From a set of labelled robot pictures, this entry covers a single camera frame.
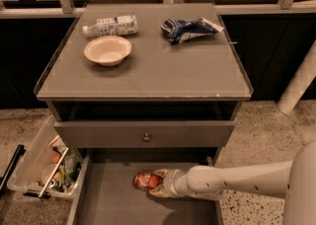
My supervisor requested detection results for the grey drawer cabinet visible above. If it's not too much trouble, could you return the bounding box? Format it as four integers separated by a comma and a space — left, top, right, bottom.
34, 2, 255, 168

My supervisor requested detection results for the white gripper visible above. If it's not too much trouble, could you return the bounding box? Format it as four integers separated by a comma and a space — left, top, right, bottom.
149, 169, 181, 198

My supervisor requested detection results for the white plastic bottle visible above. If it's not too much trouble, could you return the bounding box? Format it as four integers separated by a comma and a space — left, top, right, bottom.
82, 15, 138, 38

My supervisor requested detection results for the white diagonal pole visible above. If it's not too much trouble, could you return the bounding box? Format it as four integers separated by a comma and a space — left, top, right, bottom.
276, 40, 316, 114

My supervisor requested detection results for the blue chip bag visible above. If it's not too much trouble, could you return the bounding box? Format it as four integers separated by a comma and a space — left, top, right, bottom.
160, 18, 224, 43

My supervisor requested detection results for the grey top drawer with knob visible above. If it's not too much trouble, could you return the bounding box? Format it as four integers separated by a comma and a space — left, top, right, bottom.
54, 120, 235, 148

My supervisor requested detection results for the red coke can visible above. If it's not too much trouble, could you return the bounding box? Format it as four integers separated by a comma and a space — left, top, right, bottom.
133, 172, 163, 191

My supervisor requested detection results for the clear plastic storage bin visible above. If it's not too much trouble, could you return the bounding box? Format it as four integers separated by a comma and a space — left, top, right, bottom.
7, 116, 81, 198

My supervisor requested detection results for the metal rod in bin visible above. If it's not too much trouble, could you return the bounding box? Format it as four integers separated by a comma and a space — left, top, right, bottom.
38, 148, 69, 198

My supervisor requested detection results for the black bar on floor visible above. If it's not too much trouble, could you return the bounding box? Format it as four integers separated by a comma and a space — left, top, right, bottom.
0, 144, 26, 196

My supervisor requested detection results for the open grey middle drawer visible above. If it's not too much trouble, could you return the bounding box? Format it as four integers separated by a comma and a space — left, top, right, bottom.
67, 148, 223, 225

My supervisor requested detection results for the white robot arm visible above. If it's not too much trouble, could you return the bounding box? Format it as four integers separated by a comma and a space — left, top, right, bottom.
150, 141, 316, 225

